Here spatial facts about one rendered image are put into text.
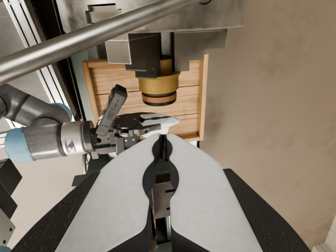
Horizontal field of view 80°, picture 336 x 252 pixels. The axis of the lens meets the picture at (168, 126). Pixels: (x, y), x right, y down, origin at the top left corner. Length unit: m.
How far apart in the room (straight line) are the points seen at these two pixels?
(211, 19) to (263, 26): 1.54
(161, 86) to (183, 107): 0.30
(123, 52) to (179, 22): 0.09
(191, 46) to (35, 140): 0.36
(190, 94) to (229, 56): 1.06
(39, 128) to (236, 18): 0.42
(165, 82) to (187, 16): 0.16
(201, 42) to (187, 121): 0.36
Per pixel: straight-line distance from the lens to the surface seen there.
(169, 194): 0.78
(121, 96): 0.43
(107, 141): 0.48
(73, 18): 0.32
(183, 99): 0.68
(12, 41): 1.41
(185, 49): 0.42
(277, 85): 2.03
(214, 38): 0.43
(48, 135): 0.48
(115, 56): 0.31
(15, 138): 0.50
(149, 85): 0.40
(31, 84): 1.44
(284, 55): 1.98
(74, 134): 0.46
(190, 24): 0.27
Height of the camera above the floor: 1.50
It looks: 60 degrees down
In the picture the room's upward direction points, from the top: 156 degrees clockwise
